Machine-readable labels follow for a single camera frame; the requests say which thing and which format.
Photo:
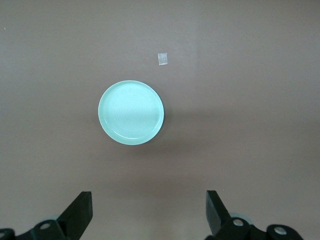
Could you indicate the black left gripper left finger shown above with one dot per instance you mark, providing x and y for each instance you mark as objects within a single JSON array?
[{"x": 75, "y": 215}]

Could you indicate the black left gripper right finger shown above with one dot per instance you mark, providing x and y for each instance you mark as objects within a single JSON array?
[{"x": 217, "y": 215}]

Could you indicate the light green round plate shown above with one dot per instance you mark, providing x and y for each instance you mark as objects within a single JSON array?
[{"x": 131, "y": 112}]

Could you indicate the small clear tape piece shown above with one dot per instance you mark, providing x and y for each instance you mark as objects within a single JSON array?
[{"x": 162, "y": 59}]

